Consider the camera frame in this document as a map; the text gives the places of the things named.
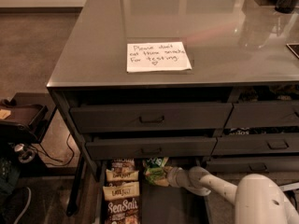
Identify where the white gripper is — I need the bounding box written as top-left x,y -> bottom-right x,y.
154,166 -> 191,188

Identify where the green rice chip bag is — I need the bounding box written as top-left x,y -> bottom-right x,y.
143,157 -> 168,186

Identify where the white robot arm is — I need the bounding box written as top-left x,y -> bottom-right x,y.
165,166 -> 299,224

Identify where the open bottom left drawer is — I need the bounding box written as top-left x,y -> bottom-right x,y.
94,157 -> 211,224

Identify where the cream Late July chip bag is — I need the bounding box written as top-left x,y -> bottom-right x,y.
103,182 -> 140,201

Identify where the brown chip bag at back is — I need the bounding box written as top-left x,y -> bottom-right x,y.
111,159 -> 135,173

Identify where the brown sea salt chip bag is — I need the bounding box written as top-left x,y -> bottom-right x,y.
105,198 -> 140,224

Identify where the middle left drawer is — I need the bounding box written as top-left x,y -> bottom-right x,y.
86,136 -> 216,161

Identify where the bottom right drawer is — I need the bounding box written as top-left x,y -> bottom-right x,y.
206,156 -> 299,173

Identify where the top right drawer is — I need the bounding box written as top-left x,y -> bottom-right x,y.
225,101 -> 299,129

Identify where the dark grey drawer cabinet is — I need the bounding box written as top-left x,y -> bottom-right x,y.
46,0 -> 299,217

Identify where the top left drawer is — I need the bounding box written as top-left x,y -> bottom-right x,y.
70,103 -> 233,133

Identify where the middle right drawer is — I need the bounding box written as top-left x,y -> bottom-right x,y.
212,133 -> 299,155

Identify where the dark framed tablet on counter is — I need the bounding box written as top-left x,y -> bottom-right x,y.
287,43 -> 299,59

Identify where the white handwritten paper note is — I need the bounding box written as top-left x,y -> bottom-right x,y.
127,42 -> 192,73

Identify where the white power strip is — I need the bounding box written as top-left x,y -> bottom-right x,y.
279,182 -> 299,191

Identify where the silver round metal object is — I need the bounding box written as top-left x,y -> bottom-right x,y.
14,144 -> 36,163

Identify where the dark shoe with white sole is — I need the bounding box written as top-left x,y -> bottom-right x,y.
0,187 -> 32,224

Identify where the black floor cable left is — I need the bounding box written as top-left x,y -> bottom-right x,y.
31,133 -> 76,168

